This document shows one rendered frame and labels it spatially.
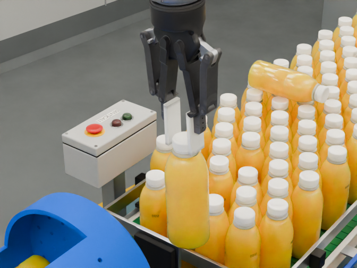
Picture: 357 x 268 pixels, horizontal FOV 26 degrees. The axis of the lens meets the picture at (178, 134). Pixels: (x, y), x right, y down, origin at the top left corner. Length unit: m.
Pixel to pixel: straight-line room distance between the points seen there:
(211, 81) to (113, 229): 0.28
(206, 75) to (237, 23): 4.06
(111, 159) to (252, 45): 3.20
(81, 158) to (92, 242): 0.51
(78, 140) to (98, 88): 2.64
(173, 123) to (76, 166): 0.55
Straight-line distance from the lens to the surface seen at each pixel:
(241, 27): 5.03
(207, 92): 1.06
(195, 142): 1.13
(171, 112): 1.13
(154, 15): 1.04
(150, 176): 1.52
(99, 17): 4.97
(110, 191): 1.76
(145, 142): 1.72
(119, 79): 4.35
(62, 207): 1.20
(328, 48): 2.12
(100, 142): 1.61
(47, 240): 1.34
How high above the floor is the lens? 1.93
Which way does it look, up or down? 30 degrees down
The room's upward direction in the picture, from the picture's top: straight up
